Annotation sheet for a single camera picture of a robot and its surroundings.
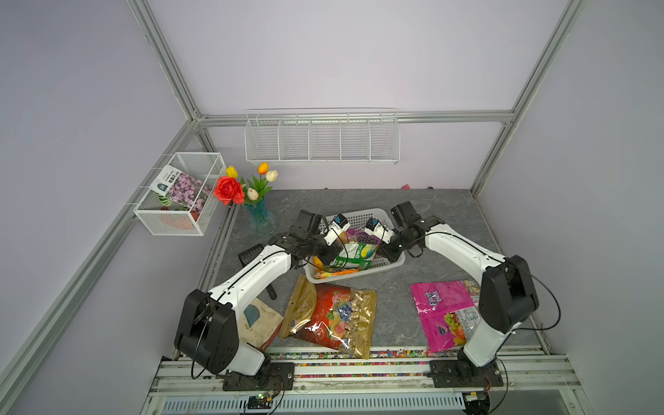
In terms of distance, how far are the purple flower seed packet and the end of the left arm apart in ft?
1.04

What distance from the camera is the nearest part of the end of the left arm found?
597 mm

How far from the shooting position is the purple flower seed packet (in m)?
0.72
